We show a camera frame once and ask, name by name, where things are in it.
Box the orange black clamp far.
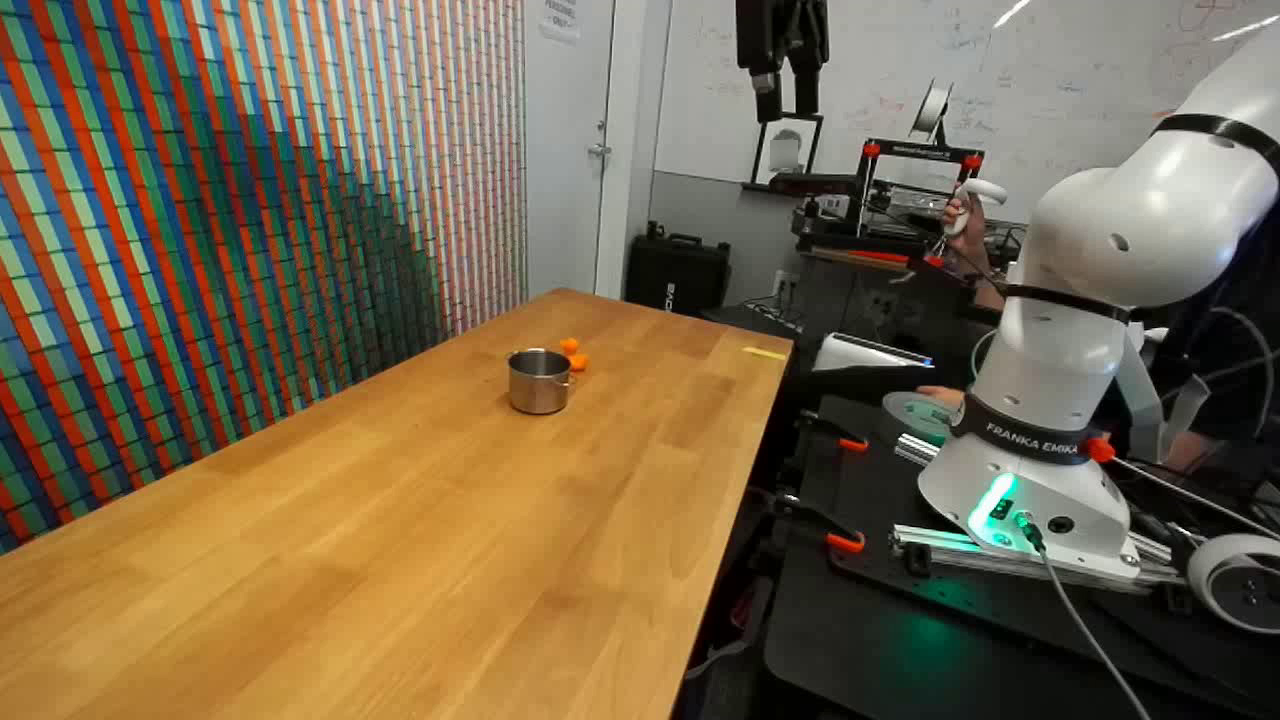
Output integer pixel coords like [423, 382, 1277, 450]
[801, 409, 872, 458]

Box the grey cable from base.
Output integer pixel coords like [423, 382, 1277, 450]
[1021, 522, 1151, 720]

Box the white tape roll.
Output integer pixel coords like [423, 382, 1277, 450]
[1187, 531, 1280, 638]

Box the orange rubber duck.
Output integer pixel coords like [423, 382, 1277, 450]
[561, 337, 588, 372]

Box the black hard case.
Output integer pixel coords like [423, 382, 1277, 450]
[625, 234, 734, 318]

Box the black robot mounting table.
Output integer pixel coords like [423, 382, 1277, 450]
[763, 398, 1280, 720]

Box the black red 3D printer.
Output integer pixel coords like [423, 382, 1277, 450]
[792, 135, 984, 258]

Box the orange black clamp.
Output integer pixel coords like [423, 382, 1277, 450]
[801, 409, 872, 458]
[774, 493, 867, 555]

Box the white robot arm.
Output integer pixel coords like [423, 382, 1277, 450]
[917, 29, 1280, 570]

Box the small metal cup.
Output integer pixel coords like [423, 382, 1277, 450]
[508, 347, 573, 418]

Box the framed portrait picture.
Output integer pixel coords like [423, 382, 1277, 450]
[751, 116, 824, 186]

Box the orange black clamp near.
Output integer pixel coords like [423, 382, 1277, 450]
[774, 493, 867, 555]

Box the hanging black jacket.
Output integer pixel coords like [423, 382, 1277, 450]
[737, 0, 827, 124]

